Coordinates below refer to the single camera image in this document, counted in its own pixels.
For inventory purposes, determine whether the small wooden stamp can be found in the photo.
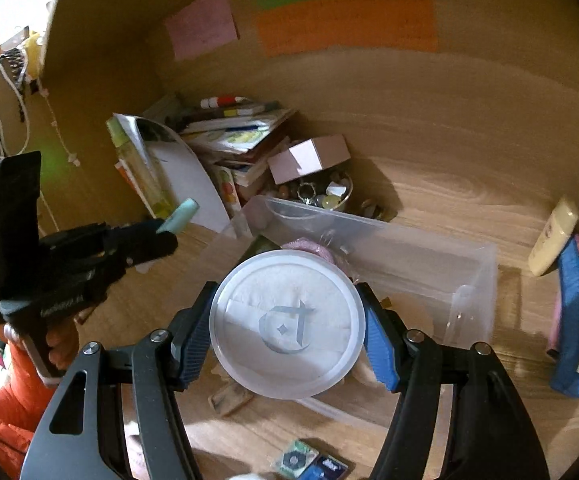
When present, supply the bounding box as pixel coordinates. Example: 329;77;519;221
208;385;253;417

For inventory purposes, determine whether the green bottle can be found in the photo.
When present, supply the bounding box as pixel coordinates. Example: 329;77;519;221
106;117;178;219

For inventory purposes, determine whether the wooden desktop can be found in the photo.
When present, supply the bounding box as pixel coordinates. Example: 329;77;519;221
76;147;579;480

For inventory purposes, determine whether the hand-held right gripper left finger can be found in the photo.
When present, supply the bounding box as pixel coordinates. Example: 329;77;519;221
19;280;220;480

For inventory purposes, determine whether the orange sticky note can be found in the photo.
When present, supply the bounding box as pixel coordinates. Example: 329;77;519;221
253;0;441;59

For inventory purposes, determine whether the pink sticky note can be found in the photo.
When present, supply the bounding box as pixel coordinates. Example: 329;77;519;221
164;0;240;61

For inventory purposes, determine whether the person's left hand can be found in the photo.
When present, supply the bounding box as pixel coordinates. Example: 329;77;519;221
3;312;83;377

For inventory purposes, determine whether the white bead string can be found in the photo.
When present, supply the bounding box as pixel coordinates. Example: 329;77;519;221
38;86;83;167

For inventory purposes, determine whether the blue patchwork pouch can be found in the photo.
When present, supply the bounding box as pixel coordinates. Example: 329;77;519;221
547;233;579;402

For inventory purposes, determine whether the stack of books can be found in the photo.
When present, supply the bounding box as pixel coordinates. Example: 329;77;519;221
178;99;296;217

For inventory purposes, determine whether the person's left forearm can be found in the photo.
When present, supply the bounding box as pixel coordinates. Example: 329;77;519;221
0;342;62;463

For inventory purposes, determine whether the small pink cardboard box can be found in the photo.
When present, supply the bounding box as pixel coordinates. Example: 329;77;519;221
268;134;351;186

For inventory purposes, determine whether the clear plastic storage box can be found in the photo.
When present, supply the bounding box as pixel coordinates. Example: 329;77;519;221
218;195;500;427

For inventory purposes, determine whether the white cord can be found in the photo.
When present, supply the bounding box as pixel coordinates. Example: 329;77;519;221
0;52;34;159

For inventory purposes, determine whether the pale yellow lotion tube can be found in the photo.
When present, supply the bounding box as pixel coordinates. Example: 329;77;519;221
527;197;579;277

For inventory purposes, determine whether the pink fluffy item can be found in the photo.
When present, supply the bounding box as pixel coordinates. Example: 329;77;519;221
279;237;339;267

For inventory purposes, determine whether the blue packet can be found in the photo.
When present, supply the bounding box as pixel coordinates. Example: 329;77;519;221
302;452;351;480

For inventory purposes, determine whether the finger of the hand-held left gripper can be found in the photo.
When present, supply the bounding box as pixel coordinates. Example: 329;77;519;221
112;222;179;273
155;198;200;235

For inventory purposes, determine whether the button battery card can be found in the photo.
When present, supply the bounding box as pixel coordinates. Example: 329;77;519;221
272;438;321;477

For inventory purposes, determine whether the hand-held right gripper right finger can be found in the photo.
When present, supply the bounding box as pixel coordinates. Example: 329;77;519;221
354;282;553;480

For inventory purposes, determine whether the red and white glue tube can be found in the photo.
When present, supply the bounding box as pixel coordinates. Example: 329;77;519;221
199;93;248;110

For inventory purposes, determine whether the bowl of trinkets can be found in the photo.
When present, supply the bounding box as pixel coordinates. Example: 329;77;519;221
269;170;355;214

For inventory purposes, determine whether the round white lidded container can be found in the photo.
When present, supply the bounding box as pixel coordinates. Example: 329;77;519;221
209;250;368;400

